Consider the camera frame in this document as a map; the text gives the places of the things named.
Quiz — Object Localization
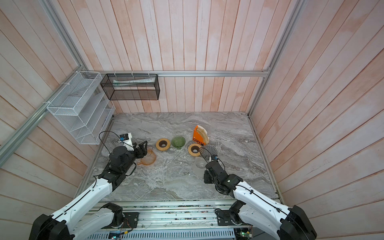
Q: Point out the wooden ring dripper stand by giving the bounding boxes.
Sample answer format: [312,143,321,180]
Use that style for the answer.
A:
[156,138,171,152]

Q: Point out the clear glass dripper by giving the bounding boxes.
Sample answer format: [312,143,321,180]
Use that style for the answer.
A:
[199,145,218,163]

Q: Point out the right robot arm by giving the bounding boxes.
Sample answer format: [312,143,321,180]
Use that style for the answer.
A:
[204,160,318,240]

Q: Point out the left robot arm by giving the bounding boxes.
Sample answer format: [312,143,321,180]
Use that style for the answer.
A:
[29,141,148,240]

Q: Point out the green glass dripper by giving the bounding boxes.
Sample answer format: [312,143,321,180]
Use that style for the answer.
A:
[171,136,186,150]

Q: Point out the orange coffee filter box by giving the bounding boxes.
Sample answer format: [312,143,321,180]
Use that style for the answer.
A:
[193,126,205,146]

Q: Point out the brown paper filter stack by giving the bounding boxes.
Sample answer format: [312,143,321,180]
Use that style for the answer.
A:
[196,125,210,145]

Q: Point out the orange glass pitcher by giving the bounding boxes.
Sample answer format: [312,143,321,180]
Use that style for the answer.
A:
[138,149,157,166]

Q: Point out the paper in black basket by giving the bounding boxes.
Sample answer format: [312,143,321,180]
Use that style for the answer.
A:
[113,78,156,88]

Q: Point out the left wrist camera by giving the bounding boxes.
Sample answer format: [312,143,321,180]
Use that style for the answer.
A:
[120,133,134,151]

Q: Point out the right camera cable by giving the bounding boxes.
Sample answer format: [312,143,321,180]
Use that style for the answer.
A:
[199,146,226,172]

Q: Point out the camera cable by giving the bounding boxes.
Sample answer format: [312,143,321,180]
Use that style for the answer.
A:
[98,130,136,152]
[199,146,226,172]

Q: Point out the left camera cable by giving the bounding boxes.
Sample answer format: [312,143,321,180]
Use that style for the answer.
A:
[98,130,136,152]

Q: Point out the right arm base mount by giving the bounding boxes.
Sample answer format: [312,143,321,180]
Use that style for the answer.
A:
[214,200,246,226]

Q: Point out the perforated cable duct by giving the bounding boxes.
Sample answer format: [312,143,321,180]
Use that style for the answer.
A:
[87,228,236,240]

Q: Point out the aluminium rail base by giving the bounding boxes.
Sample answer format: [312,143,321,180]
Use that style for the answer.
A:
[86,199,265,240]

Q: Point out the black wire mesh basket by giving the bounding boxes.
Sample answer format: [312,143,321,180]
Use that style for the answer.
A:
[101,73,161,101]

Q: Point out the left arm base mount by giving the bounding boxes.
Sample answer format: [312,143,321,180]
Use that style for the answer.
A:
[100,203,139,229]

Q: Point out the white wire mesh shelf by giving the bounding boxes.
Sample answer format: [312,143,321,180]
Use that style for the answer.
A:
[47,72,116,145]

